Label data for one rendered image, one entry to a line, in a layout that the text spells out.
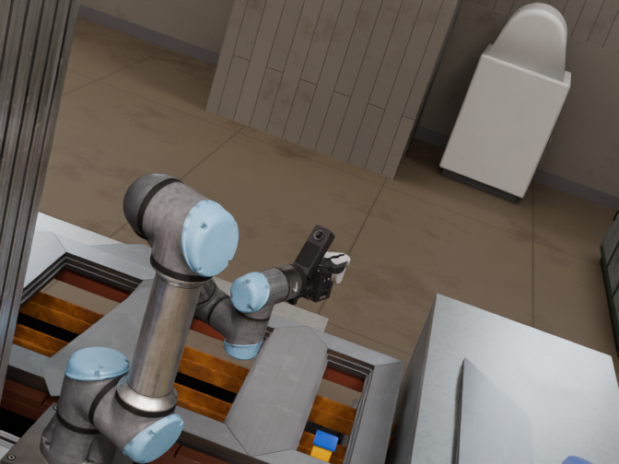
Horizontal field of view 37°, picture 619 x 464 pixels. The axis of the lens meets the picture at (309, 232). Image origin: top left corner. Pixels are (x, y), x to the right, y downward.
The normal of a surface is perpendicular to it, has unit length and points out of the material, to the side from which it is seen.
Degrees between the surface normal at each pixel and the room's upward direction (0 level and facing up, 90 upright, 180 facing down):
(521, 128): 90
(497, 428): 0
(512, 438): 0
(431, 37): 90
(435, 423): 0
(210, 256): 82
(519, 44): 90
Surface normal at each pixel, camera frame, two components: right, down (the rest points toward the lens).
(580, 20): -0.22, 0.33
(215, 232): 0.78, 0.35
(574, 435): 0.29, -0.88
